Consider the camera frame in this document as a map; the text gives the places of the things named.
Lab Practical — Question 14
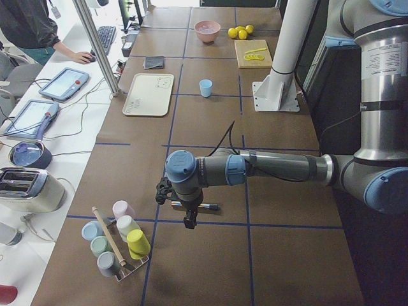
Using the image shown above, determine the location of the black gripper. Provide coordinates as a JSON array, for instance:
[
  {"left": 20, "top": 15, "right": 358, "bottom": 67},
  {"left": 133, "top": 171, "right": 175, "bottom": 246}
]
[{"left": 177, "top": 189, "right": 203, "bottom": 229}]

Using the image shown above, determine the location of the steel muddler black tip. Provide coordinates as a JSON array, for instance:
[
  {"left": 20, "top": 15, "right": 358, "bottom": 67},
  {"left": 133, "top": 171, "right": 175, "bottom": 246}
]
[{"left": 171, "top": 201, "right": 219, "bottom": 212}]

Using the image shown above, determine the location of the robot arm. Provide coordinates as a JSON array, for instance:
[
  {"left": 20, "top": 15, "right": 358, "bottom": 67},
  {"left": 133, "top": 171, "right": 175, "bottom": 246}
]
[{"left": 156, "top": 1, "right": 407, "bottom": 229}]

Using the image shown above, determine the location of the yellow-green cup on rack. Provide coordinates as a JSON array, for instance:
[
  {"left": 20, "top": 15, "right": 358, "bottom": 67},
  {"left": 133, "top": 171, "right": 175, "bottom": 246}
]
[{"left": 127, "top": 229, "right": 151, "bottom": 259}]

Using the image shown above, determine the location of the white cup on rack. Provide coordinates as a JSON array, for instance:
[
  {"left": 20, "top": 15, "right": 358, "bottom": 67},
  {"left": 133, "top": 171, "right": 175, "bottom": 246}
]
[{"left": 116, "top": 215, "right": 140, "bottom": 242}]

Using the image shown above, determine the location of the pink cup on rack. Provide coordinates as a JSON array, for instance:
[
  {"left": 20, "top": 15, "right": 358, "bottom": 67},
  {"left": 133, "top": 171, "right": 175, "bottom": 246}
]
[{"left": 112, "top": 200, "right": 136, "bottom": 219}]

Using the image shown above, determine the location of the green cup on rack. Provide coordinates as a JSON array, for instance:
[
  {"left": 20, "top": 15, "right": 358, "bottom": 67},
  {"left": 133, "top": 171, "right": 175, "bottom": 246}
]
[{"left": 90, "top": 236, "right": 112, "bottom": 258}]

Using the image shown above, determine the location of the grey cup on rack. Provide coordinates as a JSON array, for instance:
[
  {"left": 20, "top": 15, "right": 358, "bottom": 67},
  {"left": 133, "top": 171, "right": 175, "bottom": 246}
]
[{"left": 97, "top": 251, "right": 120, "bottom": 277}]

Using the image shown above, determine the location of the blue cup on rack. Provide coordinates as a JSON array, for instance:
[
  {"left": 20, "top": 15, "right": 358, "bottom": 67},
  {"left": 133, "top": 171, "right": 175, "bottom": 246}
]
[{"left": 81, "top": 220, "right": 105, "bottom": 241}]

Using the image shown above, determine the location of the light blue cup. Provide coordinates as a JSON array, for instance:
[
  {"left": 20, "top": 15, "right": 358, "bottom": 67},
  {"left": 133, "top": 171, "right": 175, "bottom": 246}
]
[{"left": 199, "top": 79, "right": 213, "bottom": 98}]

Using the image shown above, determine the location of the pink bowl of ice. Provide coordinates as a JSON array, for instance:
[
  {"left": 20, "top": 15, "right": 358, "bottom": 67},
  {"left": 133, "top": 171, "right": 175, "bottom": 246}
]
[{"left": 194, "top": 20, "right": 221, "bottom": 43}]

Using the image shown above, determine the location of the person's hand on mouse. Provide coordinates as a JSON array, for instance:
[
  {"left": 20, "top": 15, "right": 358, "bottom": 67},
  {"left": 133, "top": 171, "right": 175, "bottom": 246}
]
[{"left": 70, "top": 52, "right": 94, "bottom": 64}]

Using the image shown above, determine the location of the cream bear tray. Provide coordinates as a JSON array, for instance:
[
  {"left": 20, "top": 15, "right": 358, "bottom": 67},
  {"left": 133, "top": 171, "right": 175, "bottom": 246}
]
[{"left": 122, "top": 73, "right": 174, "bottom": 117}]

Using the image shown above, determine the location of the grey folded cloth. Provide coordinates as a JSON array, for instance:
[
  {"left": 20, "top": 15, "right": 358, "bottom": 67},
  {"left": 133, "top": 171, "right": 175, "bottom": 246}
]
[{"left": 143, "top": 56, "right": 164, "bottom": 69}]

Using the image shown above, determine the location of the blue pot with lid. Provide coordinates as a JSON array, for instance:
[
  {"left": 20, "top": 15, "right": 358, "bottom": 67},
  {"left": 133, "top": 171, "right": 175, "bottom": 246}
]
[{"left": 8, "top": 112, "right": 57, "bottom": 169}]

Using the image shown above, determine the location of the cream toaster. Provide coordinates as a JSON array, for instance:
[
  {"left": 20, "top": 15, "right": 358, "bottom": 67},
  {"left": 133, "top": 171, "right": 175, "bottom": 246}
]
[{"left": 1, "top": 167, "right": 65, "bottom": 213}]

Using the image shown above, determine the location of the lemon slices row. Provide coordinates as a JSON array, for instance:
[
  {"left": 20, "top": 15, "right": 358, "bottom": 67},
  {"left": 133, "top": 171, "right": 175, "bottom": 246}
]
[{"left": 244, "top": 54, "right": 265, "bottom": 61}]

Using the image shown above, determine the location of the bamboo cutting board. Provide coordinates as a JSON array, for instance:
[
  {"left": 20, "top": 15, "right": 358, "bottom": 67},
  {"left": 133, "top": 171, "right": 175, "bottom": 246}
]
[{"left": 235, "top": 40, "right": 272, "bottom": 69}]

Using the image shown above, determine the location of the yellow plastic knife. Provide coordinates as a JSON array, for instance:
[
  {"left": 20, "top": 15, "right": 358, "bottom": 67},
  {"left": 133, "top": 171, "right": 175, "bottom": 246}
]
[{"left": 244, "top": 47, "right": 267, "bottom": 54}]

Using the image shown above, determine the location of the black box with label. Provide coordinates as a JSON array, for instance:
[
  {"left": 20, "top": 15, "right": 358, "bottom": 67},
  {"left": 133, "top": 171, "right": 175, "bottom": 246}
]
[{"left": 121, "top": 31, "right": 139, "bottom": 57}]

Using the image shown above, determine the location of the far teach pendant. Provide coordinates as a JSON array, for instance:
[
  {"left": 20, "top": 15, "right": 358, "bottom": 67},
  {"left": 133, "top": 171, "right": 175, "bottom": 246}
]
[{"left": 39, "top": 68, "right": 89, "bottom": 102}]

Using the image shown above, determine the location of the teach pendant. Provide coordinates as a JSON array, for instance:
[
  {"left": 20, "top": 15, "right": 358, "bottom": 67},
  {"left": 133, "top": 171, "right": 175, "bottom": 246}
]
[
  {"left": 39, "top": 68, "right": 89, "bottom": 102},
  {"left": 5, "top": 100, "right": 60, "bottom": 140}
]

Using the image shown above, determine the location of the near teach pendant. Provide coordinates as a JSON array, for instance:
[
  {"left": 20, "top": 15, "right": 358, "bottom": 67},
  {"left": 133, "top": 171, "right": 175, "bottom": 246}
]
[{"left": 5, "top": 100, "right": 60, "bottom": 140}]

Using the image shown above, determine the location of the yellow lemon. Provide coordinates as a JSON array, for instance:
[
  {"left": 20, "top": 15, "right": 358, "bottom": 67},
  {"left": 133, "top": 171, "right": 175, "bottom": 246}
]
[
  {"left": 228, "top": 27, "right": 238, "bottom": 39},
  {"left": 245, "top": 24, "right": 254, "bottom": 34},
  {"left": 238, "top": 29, "right": 249, "bottom": 40},
  {"left": 235, "top": 25, "right": 245, "bottom": 32}
]

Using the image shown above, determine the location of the red bottle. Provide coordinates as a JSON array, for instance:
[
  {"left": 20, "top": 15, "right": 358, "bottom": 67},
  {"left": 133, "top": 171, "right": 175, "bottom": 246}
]
[{"left": 0, "top": 284, "right": 18, "bottom": 305}]

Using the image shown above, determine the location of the black keyboard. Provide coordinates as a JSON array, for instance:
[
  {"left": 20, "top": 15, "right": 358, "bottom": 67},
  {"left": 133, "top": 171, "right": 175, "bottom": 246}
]
[{"left": 98, "top": 25, "right": 116, "bottom": 55}]

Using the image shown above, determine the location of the person in dark jacket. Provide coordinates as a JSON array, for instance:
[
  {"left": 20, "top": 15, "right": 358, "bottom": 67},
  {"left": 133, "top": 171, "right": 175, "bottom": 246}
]
[{"left": 1, "top": 1, "right": 74, "bottom": 66}]

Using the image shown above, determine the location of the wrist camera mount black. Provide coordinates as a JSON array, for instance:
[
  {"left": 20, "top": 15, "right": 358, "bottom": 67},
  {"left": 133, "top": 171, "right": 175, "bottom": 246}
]
[{"left": 155, "top": 177, "right": 174, "bottom": 205}]

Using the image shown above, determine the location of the white wire cup rack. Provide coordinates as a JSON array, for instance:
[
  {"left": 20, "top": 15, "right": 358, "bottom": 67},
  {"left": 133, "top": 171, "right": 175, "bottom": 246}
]
[{"left": 107, "top": 220, "right": 150, "bottom": 282}]

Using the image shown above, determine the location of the wooden rack handle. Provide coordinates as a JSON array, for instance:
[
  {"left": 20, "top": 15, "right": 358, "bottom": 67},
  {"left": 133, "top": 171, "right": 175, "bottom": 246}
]
[{"left": 92, "top": 207, "right": 126, "bottom": 267}]

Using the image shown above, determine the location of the white pillar mount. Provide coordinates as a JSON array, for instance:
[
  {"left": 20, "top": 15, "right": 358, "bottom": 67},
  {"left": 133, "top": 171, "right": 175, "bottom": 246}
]
[{"left": 252, "top": 0, "right": 317, "bottom": 112}]

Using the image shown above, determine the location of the aluminium frame post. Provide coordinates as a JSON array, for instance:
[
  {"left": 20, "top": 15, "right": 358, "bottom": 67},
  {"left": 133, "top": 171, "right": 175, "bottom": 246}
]
[{"left": 73, "top": 0, "right": 121, "bottom": 97}]

